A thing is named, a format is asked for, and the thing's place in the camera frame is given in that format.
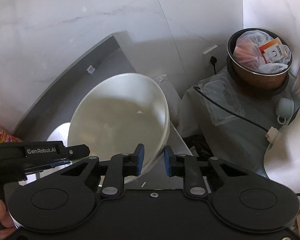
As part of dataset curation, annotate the large white bowl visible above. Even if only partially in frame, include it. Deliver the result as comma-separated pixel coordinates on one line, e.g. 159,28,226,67
68,73,170,175

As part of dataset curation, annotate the person's left hand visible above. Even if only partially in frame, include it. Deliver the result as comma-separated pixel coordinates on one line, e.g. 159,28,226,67
0,200,17,239

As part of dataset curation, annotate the clear plastic lid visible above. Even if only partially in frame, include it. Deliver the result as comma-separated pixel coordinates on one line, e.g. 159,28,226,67
198,73,244,126

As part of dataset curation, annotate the white appliance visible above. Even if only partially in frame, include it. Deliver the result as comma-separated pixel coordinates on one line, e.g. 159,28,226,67
263,108,300,193

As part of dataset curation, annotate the brown cooking pot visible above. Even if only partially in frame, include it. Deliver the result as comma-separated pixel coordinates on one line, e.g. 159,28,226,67
226,28,293,93

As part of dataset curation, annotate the pale green cup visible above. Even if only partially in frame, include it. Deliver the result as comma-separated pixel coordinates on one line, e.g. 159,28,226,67
275,98,294,125

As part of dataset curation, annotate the plastic bag with packets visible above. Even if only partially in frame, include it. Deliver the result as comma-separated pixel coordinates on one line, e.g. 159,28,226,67
233,30,292,74

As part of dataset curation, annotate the black power cable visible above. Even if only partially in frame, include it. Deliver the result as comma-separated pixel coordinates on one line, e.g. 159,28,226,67
193,86,269,132

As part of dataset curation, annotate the wall socket with plug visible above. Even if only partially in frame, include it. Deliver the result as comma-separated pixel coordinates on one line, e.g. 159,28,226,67
203,45,218,74

